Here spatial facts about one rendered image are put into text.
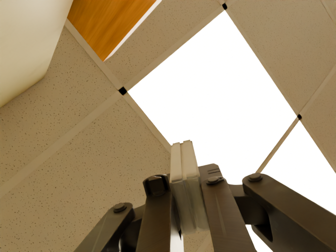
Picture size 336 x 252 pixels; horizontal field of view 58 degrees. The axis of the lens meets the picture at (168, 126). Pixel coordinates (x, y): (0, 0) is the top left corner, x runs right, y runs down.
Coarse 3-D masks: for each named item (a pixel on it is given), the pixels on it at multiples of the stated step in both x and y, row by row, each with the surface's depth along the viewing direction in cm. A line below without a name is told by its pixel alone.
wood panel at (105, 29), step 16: (80, 0) 58; (96, 0) 54; (112, 0) 51; (128, 0) 48; (144, 0) 46; (160, 0) 47; (80, 16) 62; (96, 16) 58; (112, 16) 54; (128, 16) 51; (144, 16) 50; (80, 32) 67; (96, 32) 62; (112, 32) 58; (128, 32) 54; (96, 48) 67; (112, 48) 62
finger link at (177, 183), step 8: (176, 144) 21; (176, 152) 19; (176, 160) 17; (176, 168) 16; (176, 176) 15; (176, 184) 15; (184, 184) 15; (176, 192) 15; (184, 192) 15; (176, 200) 15; (184, 200) 15; (184, 208) 15; (184, 216) 15; (192, 216) 15; (184, 224) 15; (192, 224) 15; (184, 232) 15; (192, 232) 15
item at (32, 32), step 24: (0, 0) 33; (24, 0) 37; (48, 0) 42; (72, 0) 49; (0, 24) 38; (24, 24) 44; (48, 24) 51; (0, 48) 45; (24, 48) 54; (48, 48) 65; (0, 72) 56; (24, 72) 69; (0, 96) 73
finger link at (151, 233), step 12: (144, 180) 14; (156, 180) 14; (156, 192) 14; (168, 192) 14; (156, 204) 13; (168, 204) 13; (144, 216) 12; (156, 216) 12; (168, 216) 12; (144, 228) 11; (156, 228) 11; (168, 228) 11; (180, 228) 15; (144, 240) 11; (156, 240) 10; (168, 240) 10; (180, 240) 13
